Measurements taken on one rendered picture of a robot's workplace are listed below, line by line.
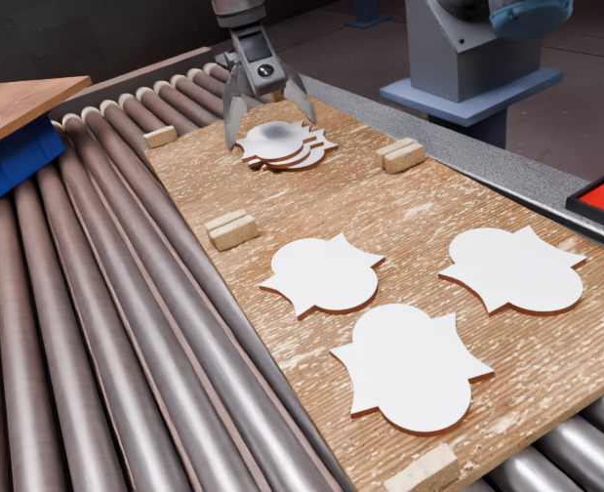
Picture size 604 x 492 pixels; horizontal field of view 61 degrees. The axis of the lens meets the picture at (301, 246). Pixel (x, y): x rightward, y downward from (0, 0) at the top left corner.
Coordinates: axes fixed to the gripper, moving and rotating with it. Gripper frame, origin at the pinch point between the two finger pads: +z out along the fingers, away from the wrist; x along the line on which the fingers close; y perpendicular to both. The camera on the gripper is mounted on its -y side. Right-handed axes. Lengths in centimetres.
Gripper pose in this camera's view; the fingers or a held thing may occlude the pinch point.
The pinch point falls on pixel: (274, 140)
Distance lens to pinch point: 86.5
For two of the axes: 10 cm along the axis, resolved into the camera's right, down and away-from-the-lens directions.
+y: -2.9, -5.3, 8.0
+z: 1.9, 7.9, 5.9
